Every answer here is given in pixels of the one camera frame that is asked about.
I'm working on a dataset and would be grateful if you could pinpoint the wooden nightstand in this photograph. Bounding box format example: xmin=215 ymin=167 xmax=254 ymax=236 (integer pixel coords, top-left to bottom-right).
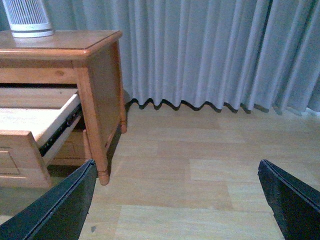
xmin=0 ymin=30 xmax=127 ymax=185

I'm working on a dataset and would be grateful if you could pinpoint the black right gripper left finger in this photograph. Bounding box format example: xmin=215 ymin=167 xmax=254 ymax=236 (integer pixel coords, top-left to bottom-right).
xmin=0 ymin=159 xmax=97 ymax=240

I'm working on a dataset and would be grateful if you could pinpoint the white cylindrical air purifier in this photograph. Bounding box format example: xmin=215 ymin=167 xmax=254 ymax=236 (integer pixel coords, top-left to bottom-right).
xmin=2 ymin=0 xmax=54 ymax=38

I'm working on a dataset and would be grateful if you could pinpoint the grey pleated curtain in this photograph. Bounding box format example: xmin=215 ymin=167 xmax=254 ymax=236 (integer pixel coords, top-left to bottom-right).
xmin=44 ymin=0 xmax=320 ymax=112

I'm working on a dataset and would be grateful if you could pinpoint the wooden drawer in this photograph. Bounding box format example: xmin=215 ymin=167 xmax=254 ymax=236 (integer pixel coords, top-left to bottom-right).
xmin=0 ymin=87 xmax=83 ymax=188
xmin=49 ymin=116 xmax=92 ymax=166

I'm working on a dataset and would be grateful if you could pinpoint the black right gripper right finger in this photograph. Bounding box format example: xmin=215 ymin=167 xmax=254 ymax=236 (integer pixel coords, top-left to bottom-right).
xmin=258 ymin=159 xmax=320 ymax=240

